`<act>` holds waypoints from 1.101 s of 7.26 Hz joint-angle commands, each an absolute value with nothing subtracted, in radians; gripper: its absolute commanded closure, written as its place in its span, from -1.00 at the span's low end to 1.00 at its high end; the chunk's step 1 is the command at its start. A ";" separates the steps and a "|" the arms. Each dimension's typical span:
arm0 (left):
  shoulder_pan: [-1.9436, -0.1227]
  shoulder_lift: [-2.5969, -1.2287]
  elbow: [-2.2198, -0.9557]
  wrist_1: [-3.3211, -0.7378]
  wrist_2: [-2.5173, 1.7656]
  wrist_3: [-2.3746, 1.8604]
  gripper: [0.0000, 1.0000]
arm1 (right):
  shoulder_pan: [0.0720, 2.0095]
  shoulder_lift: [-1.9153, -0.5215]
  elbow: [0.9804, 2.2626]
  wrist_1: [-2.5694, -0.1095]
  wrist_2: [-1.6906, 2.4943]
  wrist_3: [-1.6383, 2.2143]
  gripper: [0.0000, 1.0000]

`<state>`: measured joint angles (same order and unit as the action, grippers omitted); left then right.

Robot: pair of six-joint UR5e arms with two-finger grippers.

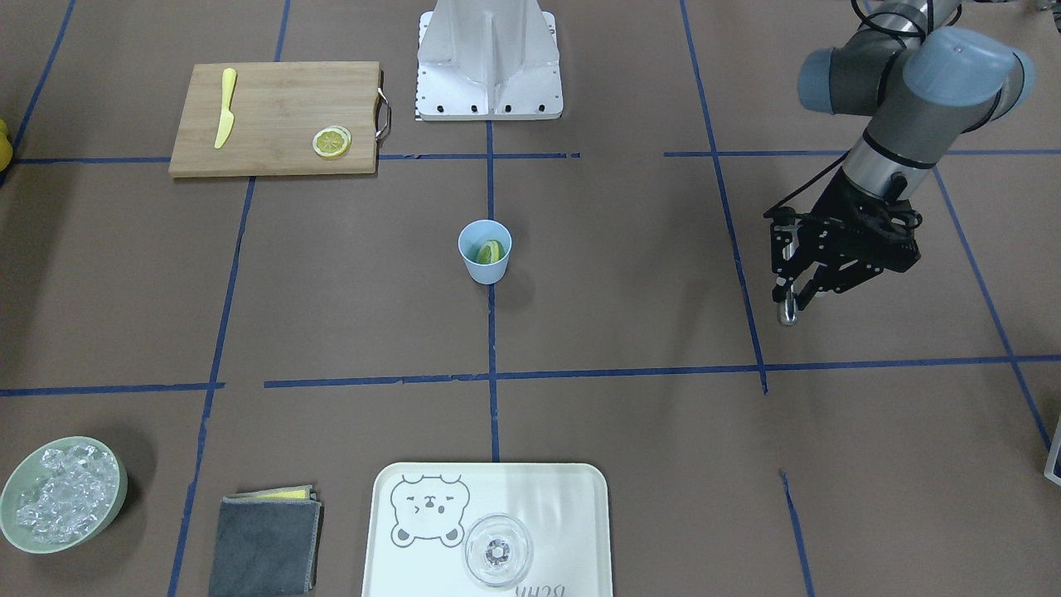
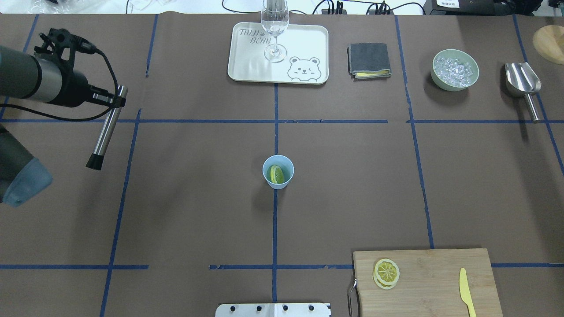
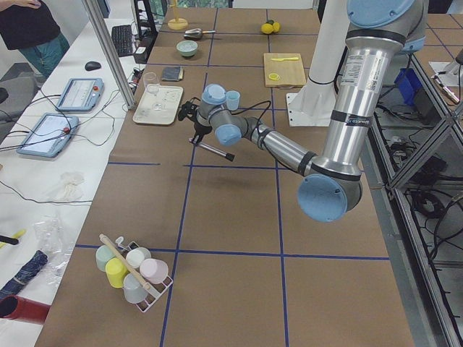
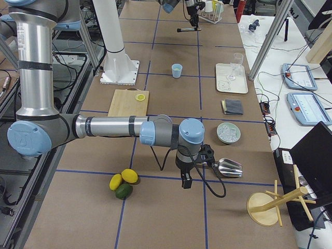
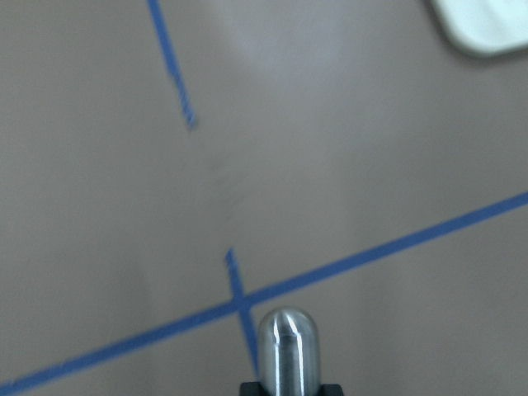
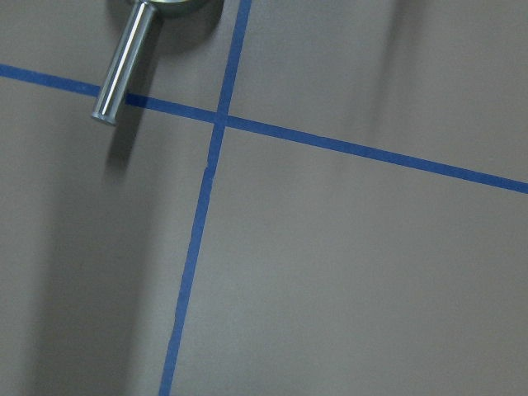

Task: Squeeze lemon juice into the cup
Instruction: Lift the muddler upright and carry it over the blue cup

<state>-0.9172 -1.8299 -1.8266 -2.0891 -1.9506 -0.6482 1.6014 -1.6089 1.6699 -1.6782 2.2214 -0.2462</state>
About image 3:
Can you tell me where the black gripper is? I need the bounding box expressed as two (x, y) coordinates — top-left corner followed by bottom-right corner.
(192, 120), (213, 144)

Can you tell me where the steel muddler black tip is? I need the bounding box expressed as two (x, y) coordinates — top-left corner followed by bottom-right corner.
(189, 138), (235, 162)

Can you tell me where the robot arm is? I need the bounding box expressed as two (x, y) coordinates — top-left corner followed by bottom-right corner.
(192, 1), (428, 222)

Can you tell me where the light blue plastic cup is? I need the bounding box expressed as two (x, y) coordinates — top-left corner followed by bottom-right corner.
(226, 90), (241, 111)

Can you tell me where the white cup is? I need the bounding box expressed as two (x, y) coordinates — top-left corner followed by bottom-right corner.
(126, 247), (151, 269)

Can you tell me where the pink cup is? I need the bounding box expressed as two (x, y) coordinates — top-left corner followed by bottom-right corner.
(140, 258), (169, 284)

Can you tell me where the mint green cup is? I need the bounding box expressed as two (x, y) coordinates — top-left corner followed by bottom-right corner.
(95, 245), (115, 272)

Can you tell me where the yellow cup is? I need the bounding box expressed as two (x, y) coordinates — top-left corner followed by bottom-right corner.
(105, 257), (129, 288)

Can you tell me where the pale grey cup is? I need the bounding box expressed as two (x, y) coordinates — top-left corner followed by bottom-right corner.
(123, 273), (148, 304)

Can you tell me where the cream bear serving tray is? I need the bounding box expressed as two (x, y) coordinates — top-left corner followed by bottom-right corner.
(132, 85), (183, 126)

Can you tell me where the clear wine glass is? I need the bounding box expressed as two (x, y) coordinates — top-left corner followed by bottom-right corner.
(143, 72), (163, 111)

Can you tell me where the grey folded cloth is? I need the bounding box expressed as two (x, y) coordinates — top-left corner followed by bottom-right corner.
(161, 66), (184, 82)

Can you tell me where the green bowl of ice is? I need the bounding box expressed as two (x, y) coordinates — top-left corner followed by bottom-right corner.
(176, 40), (198, 58)

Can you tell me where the small black box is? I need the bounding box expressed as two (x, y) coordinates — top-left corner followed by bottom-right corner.
(133, 46), (148, 64)

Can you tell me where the metal ice scoop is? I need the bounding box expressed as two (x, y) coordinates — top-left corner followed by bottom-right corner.
(184, 28), (216, 40)

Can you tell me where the wooden cutting board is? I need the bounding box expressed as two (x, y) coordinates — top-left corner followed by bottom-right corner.
(263, 53), (307, 87)

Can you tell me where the yellow plastic knife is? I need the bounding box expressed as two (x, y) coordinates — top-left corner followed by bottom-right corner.
(271, 56), (300, 61)

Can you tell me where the wooden mug tree stand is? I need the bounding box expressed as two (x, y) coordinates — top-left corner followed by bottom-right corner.
(167, 0), (189, 30)

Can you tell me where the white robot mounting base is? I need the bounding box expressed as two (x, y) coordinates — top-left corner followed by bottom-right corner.
(286, 0), (349, 127)

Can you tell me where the far blue teach pendant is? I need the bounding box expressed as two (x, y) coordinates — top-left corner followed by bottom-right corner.
(56, 78), (104, 112)

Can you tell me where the blue teach pendant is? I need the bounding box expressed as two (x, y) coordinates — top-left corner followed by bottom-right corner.
(16, 113), (79, 158)
(56, 78), (104, 112)

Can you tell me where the black keyboard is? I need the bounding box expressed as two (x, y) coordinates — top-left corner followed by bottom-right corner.
(111, 25), (135, 57)

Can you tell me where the black computer mouse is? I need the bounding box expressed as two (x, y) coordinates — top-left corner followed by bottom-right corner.
(84, 61), (101, 72)

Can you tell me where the near blue teach pendant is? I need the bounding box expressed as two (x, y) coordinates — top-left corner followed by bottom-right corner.
(16, 113), (79, 158)

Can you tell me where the clear plastic bag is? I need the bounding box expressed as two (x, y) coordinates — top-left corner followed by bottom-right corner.
(33, 212), (75, 288)

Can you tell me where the person in black shirt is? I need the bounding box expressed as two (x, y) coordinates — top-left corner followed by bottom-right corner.
(1, 0), (69, 78)

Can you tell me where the blue storage bin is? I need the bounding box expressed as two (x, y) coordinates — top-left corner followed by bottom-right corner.
(394, 68), (422, 106)

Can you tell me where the blue folded umbrella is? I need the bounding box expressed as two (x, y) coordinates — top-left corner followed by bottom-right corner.
(1, 250), (48, 299)

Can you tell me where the red cylinder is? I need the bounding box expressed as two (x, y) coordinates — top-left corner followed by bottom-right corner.
(1, 296), (50, 325)

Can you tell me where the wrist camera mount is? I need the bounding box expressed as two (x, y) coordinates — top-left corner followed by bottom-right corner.
(177, 101), (199, 122)

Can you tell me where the wooden rack handle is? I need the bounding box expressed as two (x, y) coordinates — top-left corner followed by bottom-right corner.
(99, 234), (150, 291)

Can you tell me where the white wire cup rack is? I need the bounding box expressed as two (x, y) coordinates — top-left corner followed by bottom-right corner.
(115, 236), (173, 312)

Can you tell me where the aluminium frame post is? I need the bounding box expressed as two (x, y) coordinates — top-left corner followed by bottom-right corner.
(82, 0), (135, 110)

